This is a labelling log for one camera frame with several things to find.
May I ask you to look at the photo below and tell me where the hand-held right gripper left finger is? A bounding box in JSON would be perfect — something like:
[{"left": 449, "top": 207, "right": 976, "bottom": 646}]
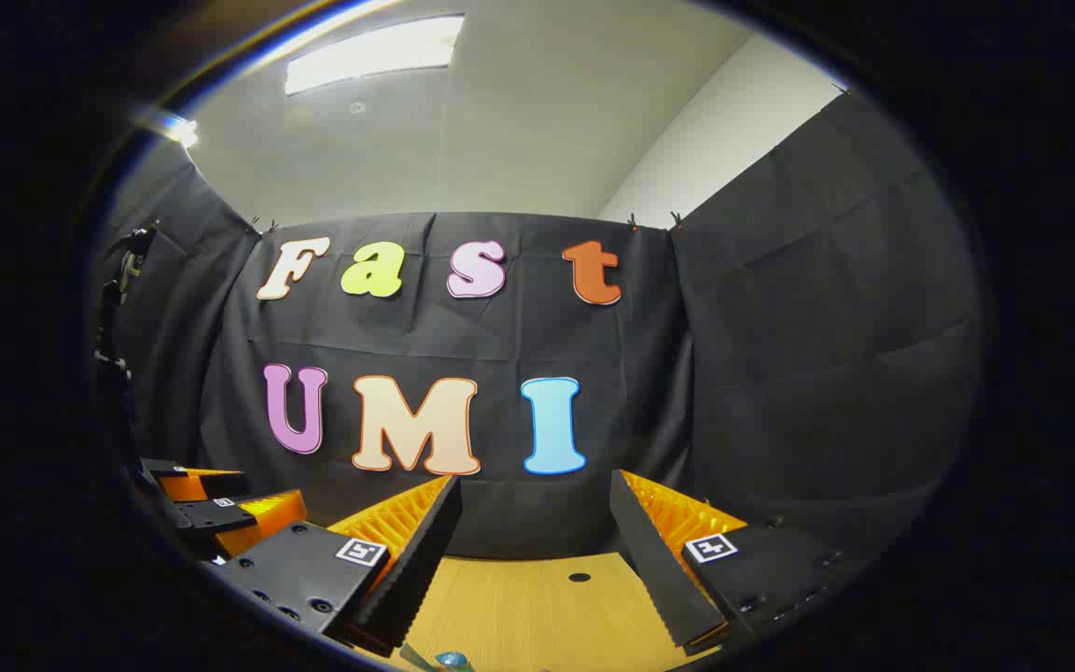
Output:
[{"left": 209, "top": 474, "right": 463, "bottom": 657}]

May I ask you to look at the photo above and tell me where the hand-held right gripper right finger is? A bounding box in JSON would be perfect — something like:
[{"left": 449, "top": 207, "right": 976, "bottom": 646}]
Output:
[{"left": 608, "top": 469, "right": 846, "bottom": 652}]

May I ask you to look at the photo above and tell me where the ceiling light panel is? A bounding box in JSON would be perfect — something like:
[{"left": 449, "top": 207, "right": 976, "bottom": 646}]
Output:
[{"left": 284, "top": 14, "right": 466, "bottom": 97}]

